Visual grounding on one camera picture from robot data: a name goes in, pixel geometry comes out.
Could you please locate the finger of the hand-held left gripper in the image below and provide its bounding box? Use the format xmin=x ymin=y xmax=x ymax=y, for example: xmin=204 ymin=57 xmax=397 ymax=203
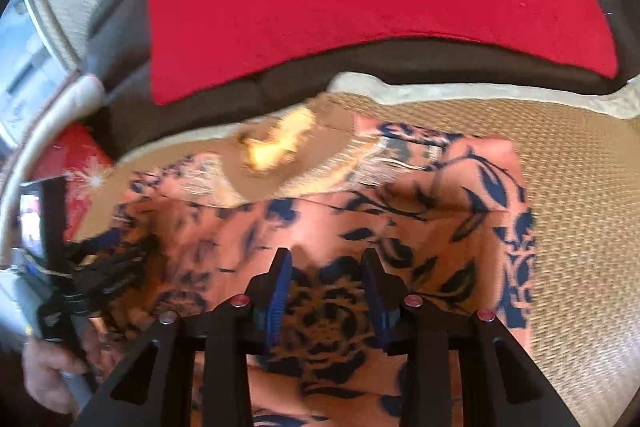
xmin=70 ymin=254 xmax=153 ymax=308
xmin=65 ymin=227 xmax=128 ymax=260

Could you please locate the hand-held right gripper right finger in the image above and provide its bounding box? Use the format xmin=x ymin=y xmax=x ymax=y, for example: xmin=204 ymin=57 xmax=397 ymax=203
xmin=361 ymin=248 xmax=583 ymax=427

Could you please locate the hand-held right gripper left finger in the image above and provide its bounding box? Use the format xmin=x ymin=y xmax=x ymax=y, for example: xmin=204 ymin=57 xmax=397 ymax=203
xmin=75 ymin=248 xmax=294 ymax=427

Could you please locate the orange floral print garment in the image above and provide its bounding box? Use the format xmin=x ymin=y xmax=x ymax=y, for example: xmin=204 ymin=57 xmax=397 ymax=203
xmin=95 ymin=104 xmax=538 ymax=427

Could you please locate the person's left hand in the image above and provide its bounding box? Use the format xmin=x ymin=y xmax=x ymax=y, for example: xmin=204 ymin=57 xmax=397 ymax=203
xmin=22 ymin=338 xmax=96 ymax=414

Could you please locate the red printed box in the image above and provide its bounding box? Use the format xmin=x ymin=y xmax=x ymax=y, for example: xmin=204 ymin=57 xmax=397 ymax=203
xmin=32 ymin=123 xmax=116 ymax=243

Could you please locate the window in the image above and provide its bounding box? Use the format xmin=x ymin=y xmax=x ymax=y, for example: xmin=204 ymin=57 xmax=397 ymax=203
xmin=0 ymin=0 xmax=68 ymax=148

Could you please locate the woven straw mat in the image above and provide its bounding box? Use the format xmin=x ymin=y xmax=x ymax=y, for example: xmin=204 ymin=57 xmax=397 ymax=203
xmin=115 ymin=72 xmax=640 ymax=427

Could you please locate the dark brown sofa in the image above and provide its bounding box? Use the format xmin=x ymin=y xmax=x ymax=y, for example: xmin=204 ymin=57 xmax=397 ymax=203
xmin=82 ymin=0 xmax=640 ymax=148

